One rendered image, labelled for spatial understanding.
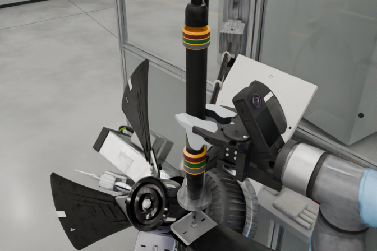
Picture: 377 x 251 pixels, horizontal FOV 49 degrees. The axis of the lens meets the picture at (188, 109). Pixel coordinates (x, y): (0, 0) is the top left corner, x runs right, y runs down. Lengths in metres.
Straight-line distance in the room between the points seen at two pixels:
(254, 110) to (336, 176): 0.15
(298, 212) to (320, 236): 0.73
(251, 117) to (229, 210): 0.43
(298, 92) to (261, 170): 0.45
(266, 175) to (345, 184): 0.13
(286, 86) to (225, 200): 0.34
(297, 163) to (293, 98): 0.49
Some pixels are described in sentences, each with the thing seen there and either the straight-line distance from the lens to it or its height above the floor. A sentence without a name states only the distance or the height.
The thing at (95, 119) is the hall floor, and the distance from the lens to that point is 3.43.
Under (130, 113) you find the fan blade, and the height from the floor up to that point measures 1.27.
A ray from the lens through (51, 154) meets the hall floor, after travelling 3.15.
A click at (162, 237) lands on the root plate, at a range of 0.99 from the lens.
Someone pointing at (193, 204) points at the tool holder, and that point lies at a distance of 0.84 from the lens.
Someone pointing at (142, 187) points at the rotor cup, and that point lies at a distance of 0.95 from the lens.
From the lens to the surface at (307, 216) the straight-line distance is 1.42.
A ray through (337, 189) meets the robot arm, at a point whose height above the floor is 1.47.
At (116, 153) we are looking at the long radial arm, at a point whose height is 1.11.
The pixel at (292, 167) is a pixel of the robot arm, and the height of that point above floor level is 1.48.
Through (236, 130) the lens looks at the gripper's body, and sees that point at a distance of 0.68.
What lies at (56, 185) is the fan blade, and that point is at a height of 1.12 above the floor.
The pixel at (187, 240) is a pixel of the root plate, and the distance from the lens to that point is 0.90.
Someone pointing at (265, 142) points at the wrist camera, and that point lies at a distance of 0.65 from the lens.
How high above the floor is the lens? 1.88
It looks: 33 degrees down
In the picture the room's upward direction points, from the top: straight up
